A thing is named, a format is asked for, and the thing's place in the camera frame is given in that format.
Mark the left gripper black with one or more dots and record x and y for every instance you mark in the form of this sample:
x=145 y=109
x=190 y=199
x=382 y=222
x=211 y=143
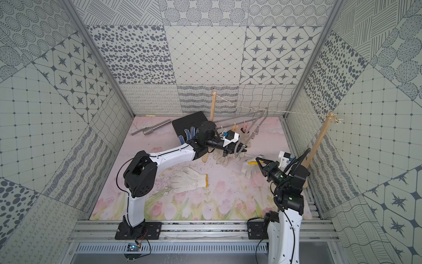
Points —
x=229 y=145

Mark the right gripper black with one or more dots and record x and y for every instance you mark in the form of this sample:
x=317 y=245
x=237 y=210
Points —
x=270 y=166

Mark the beige knit gloves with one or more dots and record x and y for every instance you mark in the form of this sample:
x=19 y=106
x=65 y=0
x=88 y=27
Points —
x=244 y=137

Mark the grey clip hanger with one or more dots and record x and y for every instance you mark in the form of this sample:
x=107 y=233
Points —
x=256 y=118

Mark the blue dotted glove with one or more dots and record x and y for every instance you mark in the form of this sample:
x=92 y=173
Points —
x=188 y=135
x=188 y=179

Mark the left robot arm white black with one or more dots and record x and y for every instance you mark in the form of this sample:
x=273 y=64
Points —
x=140 y=174

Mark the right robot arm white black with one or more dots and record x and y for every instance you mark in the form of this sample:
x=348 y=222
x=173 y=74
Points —
x=283 y=227

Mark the black flat pad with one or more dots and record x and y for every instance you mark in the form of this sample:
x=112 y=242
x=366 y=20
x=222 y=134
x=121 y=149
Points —
x=186 y=122

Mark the grey metal cylinder tool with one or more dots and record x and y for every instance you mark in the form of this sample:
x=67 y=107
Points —
x=151 y=129

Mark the small circuit board left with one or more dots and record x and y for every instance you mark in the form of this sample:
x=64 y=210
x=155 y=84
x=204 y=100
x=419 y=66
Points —
x=132 y=252

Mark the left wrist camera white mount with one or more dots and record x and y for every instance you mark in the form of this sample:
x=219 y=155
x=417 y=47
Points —
x=230 y=139

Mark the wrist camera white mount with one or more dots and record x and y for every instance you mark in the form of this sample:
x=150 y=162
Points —
x=230 y=139
x=285 y=159

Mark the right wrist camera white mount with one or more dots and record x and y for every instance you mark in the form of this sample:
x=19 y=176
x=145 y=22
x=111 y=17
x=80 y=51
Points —
x=285 y=159

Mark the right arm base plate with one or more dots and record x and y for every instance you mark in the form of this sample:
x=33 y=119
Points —
x=256 y=230

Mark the wooden drying rack frame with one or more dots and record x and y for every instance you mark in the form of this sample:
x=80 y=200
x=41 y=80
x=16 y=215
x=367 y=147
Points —
x=330 y=117

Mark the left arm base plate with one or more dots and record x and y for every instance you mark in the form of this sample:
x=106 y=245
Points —
x=146 y=230

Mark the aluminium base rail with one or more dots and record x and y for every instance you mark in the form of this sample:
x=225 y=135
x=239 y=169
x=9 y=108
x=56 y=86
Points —
x=204 y=231

